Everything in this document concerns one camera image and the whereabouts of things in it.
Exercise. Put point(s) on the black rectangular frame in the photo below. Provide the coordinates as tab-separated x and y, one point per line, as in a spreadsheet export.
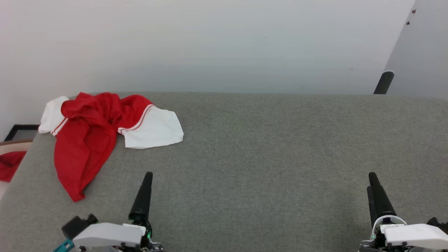
10	132

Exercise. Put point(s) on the laundry basket with wooden rim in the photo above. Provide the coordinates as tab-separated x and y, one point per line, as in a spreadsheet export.
10	147

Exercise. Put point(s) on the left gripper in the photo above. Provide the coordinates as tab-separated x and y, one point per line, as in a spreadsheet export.
148	241

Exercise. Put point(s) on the grey wall panel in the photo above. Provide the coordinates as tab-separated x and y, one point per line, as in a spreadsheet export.
423	52

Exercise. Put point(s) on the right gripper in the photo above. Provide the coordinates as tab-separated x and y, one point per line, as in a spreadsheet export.
374	245

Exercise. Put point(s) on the red cloth in basket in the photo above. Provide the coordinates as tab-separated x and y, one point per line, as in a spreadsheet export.
8	166

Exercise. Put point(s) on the black slanted furniture leg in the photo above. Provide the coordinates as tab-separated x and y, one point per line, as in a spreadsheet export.
383	82

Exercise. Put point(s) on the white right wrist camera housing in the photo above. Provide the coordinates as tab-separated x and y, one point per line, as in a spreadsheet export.
416	234

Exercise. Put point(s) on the teal left wrist plug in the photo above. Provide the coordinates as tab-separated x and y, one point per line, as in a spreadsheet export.
63	246

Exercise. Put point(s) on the red and white Bulls jersey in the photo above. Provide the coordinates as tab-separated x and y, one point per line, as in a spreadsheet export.
84	140

